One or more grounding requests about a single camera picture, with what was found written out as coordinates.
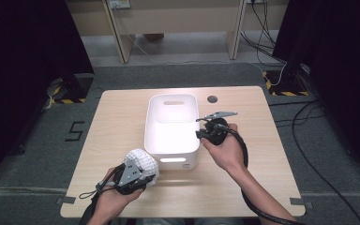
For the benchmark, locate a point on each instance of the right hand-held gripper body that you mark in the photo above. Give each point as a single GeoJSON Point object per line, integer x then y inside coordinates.
{"type": "Point", "coordinates": [217, 132]}

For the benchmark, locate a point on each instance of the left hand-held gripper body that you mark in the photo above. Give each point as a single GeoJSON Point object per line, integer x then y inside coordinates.
{"type": "Point", "coordinates": [128, 175]}

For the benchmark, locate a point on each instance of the white waffle cloth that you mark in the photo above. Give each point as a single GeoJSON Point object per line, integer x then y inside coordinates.
{"type": "Point", "coordinates": [147, 162]}

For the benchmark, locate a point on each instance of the white plastic storage bin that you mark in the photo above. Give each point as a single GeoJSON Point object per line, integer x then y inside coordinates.
{"type": "Point", "coordinates": [172, 134]}

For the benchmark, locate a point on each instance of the person's right hand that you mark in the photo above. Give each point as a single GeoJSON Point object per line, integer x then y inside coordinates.
{"type": "Point", "coordinates": [229, 153]}

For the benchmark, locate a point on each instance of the person's left hand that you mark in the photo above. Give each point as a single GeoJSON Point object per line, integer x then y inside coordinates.
{"type": "Point", "coordinates": [111, 203]}

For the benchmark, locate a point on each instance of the round table grommet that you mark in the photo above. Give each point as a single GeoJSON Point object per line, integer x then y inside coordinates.
{"type": "Point", "coordinates": [212, 99]}

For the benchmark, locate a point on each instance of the grey tape piece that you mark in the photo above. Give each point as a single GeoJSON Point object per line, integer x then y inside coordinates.
{"type": "Point", "coordinates": [297, 201]}
{"type": "Point", "coordinates": [66, 200]}

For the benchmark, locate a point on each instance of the black stand base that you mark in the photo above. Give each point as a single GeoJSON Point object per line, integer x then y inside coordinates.
{"type": "Point", "coordinates": [75, 87]}
{"type": "Point", "coordinates": [289, 81]}

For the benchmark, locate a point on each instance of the dark brown object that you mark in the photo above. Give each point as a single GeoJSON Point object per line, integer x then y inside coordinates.
{"type": "Point", "coordinates": [153, 37]}

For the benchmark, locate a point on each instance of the beige background desk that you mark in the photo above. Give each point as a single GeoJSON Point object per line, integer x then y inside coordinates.
{"type": "Point", "coordinates": [175, 18]}

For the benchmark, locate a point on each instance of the black curtain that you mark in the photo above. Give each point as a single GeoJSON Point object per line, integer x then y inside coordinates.
{"type": "Point", "coordinates": [18, 62]}
{"type": "Point", "coordinates": [340, 62]}

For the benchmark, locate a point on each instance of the wall power socket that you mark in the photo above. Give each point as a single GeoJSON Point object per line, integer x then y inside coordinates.
{"type": "Point", "coordinates": [118, 3]}

